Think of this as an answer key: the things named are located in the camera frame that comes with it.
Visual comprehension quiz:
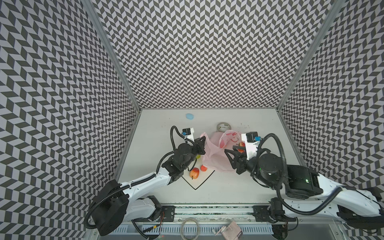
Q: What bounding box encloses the pink plastic bag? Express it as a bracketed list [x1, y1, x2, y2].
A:
[201, 130, 241, 173]

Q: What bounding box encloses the red fake fruit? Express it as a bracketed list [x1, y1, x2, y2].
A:
[189, 168, 200, 180]

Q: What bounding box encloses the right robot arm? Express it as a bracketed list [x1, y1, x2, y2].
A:
[225, 132, 384, 231]

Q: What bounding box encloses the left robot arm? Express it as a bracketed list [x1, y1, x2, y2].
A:
[83, 126, 206, 236]

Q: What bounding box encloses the clear tape roll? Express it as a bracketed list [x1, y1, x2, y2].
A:
[217, 122, 232, 133]

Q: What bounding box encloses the light blue soap piece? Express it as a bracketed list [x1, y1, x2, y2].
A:
[186, 113, 194, 120]

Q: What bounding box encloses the white square mat black border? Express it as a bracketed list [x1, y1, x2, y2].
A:
[182, 156, 215, 190]

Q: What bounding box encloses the pink box on ledge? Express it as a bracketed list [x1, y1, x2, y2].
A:
[212, 221, 243, 240]

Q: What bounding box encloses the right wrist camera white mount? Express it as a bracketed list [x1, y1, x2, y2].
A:
[242, 132, 261, 160]

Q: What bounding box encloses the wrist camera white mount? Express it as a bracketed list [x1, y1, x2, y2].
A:
[182, 128, 195, 145]
[242, 132, 261, 160]

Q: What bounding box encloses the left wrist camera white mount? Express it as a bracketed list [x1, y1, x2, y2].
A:
[182, 128, 195, 145]

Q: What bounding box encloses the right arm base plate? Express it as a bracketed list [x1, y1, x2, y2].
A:
[253, 205, 284, 224]

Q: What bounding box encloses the aluminium front rail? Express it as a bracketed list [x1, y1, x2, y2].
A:
[89, 203, 343, 226]

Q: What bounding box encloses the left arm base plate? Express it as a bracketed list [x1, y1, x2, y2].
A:
[148, 205, 176, 222]

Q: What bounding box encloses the coiled grey cable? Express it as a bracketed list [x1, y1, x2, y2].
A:
[179, 218, 201, 240]

